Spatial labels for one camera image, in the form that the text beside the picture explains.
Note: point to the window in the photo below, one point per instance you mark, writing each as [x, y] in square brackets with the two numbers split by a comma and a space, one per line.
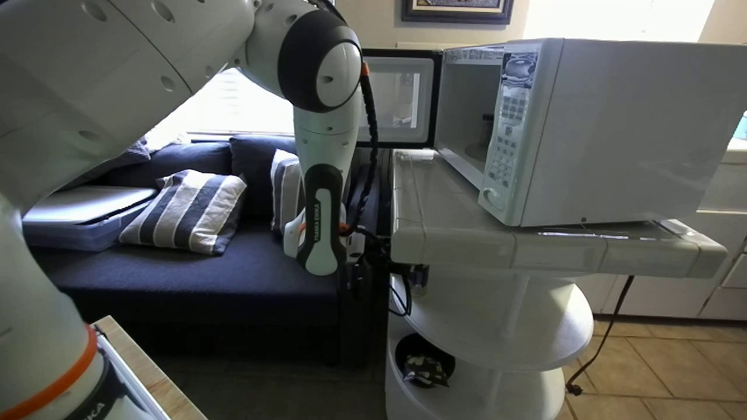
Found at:
[233, 108]
[618, 20]

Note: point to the microwave door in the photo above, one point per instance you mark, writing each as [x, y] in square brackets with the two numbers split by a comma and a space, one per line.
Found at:
[402, 99]

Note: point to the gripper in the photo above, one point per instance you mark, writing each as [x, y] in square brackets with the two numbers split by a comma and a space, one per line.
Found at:
[356, 286]

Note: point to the black bowl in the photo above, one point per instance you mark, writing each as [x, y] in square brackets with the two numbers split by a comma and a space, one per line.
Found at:
[408, 347]

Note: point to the grey cushion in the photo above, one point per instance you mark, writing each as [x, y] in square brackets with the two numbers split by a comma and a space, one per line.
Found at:
[135, 151]

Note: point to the dark blue sofa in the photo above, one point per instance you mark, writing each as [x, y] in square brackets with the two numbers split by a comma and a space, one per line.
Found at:
[192, 286]

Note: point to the patterned packet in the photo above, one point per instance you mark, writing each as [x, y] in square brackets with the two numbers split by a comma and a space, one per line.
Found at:
[426, 371]

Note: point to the white microwave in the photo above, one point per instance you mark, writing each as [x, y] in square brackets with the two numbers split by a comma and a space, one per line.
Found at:
[613, 128]

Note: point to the white round shelf unit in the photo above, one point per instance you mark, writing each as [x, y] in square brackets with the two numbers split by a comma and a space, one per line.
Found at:
[502, 326]

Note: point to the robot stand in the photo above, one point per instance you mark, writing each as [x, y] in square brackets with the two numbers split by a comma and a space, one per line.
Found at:
[153, 379]

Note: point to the framed picture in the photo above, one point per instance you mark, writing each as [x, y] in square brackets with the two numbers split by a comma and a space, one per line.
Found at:
[458, 11]

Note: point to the dark blue cushion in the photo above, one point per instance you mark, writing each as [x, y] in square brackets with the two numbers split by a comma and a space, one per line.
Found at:
[254, 169]

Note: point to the plastic storage bin with lid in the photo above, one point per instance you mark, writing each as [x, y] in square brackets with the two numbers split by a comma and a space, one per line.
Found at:
[81, 216]

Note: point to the striped pillow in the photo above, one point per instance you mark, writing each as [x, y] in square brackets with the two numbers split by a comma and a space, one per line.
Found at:
[286, 186]
[187, 213]

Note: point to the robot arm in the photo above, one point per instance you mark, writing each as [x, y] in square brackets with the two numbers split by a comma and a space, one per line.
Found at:
[87, 87]

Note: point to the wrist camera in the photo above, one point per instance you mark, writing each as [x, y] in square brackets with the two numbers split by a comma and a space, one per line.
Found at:
[415, 279]

